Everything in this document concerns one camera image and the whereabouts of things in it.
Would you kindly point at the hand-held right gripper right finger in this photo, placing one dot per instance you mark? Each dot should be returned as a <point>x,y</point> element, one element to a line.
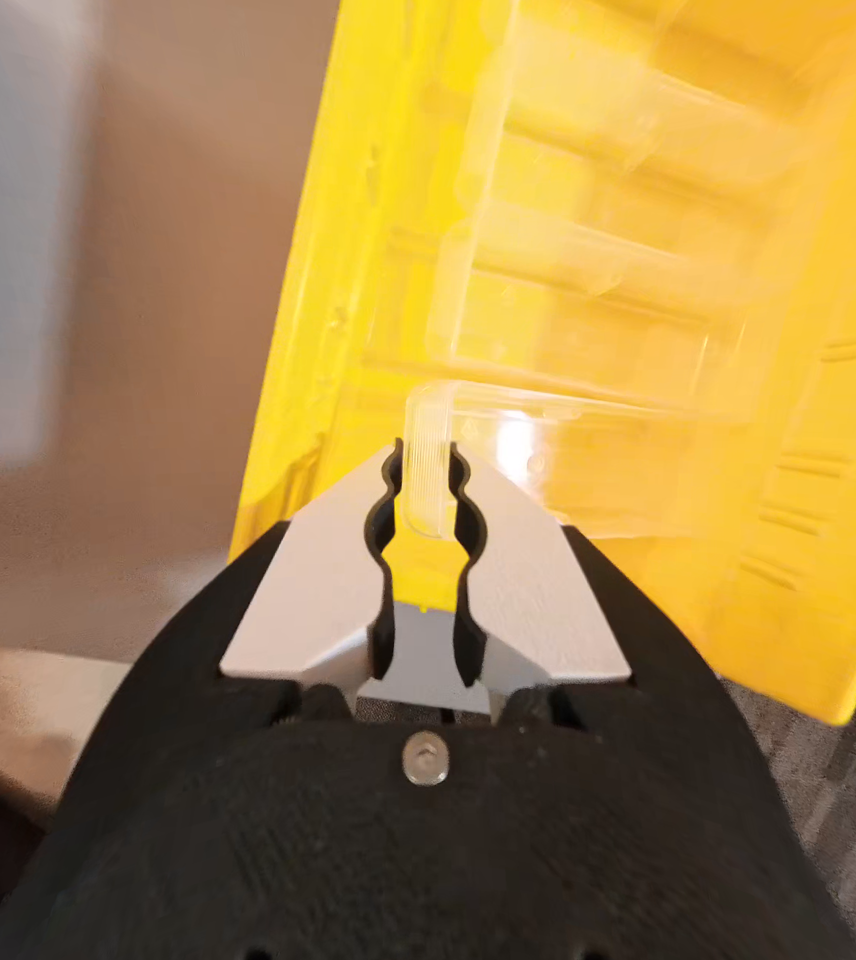
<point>540,600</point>

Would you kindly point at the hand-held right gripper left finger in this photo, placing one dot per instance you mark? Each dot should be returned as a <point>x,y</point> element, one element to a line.
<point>308,600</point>

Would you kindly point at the clear plastic parts drawer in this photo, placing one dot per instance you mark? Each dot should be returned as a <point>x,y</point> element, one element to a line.
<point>428,465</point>

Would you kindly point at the yellow plastic shelf bin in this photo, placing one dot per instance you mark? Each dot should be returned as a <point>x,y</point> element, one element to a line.
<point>810,600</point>

